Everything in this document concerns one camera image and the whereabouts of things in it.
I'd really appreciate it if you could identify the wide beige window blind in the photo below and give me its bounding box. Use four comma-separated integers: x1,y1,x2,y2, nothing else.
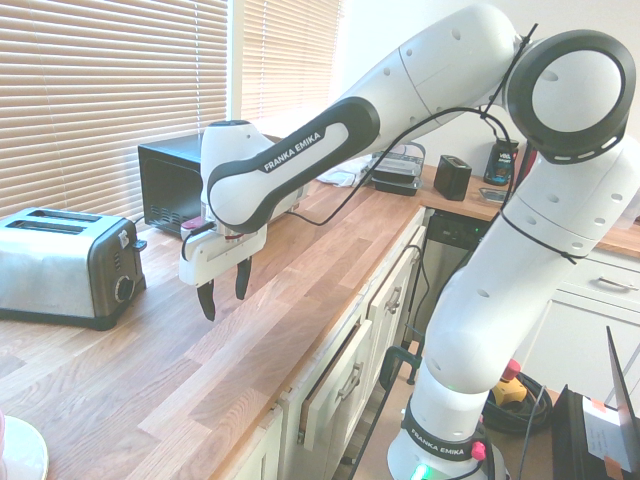
0,0,229,236

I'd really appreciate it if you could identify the hanging black power cable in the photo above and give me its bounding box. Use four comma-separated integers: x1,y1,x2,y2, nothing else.
405,243,433,387

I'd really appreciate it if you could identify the white drawer with metal handle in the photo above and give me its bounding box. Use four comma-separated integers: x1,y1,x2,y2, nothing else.
558,247,640,307

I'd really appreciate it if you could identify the white card with orange tape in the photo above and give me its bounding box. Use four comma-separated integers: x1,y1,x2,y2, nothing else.
581,398,625,474

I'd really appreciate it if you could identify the black plastic food container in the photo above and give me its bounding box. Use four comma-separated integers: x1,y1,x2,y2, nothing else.
371,164,424,197

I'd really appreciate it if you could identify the white plate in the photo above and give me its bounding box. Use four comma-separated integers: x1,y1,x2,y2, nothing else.
0,413,51,480

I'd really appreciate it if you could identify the yellow emergency stop button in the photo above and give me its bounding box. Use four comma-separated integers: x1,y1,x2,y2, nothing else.
492,358,529,407

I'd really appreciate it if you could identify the clear lidded food container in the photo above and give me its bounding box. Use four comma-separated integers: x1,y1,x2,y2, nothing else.
384,142,427,169

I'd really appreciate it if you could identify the small dark flat dish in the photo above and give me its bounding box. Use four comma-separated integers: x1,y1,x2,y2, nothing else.
477,186,516,204

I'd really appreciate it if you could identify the green metal clamp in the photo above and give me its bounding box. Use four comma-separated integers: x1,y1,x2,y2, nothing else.
378,344,426,389

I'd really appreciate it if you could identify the tall white cabinet door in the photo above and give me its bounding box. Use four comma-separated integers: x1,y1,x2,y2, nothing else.
367,225,428,401

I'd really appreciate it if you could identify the stainless steel two-slot toaster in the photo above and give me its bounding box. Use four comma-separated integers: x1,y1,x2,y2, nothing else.
0,206,149,332

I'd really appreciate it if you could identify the crumpled white cloth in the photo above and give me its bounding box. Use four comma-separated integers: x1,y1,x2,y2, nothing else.
317,154,382,189

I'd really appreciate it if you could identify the narrow beige window blind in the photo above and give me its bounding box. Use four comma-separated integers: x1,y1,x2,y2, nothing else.
242,0,347,137

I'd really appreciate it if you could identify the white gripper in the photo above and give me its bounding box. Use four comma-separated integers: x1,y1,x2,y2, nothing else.
178,227,267,322

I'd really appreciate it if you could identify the white cabinet door with knob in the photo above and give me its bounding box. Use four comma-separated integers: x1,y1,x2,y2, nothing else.
519,298,640,406

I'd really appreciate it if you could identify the black box case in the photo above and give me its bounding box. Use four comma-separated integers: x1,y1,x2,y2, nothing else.
551,383,609,480

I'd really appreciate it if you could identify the dark printed bottle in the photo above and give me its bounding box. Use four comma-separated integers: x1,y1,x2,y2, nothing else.
482,137,522,187

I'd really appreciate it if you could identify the white cabinet door ajar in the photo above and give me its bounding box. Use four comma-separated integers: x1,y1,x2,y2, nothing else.
298,319,375,450

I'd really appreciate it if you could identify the stainless steel dishwasher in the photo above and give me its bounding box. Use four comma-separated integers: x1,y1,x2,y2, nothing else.
421,208,495,324

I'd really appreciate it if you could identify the small black box speaker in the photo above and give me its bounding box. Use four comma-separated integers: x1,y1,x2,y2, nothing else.
433,154,473,203

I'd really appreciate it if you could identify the black microwave oven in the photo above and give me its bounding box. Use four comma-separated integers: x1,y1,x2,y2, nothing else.
137,133,312,237

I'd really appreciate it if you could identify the black metal stand frame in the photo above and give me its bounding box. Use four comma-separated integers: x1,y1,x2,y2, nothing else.
343,385,402,470

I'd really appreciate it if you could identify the open grey laptop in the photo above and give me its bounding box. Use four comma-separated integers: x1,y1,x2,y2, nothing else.
604,325,640,475

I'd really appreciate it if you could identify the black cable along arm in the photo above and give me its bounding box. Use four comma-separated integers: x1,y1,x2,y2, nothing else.
286,22,541,228

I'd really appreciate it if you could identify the coiled black cable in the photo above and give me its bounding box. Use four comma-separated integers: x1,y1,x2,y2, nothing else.
481,369,557,434

